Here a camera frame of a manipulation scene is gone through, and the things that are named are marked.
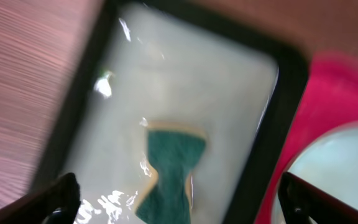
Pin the black water basin tray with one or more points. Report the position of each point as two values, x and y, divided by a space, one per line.
154 62

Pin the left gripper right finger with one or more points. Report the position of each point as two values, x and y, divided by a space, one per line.
302 202

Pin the green yellow sponge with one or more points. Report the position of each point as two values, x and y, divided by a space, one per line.
173 150

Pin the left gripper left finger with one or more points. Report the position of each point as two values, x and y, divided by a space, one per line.
58 203

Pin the red plastic tray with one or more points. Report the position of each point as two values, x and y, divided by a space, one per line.
330 100

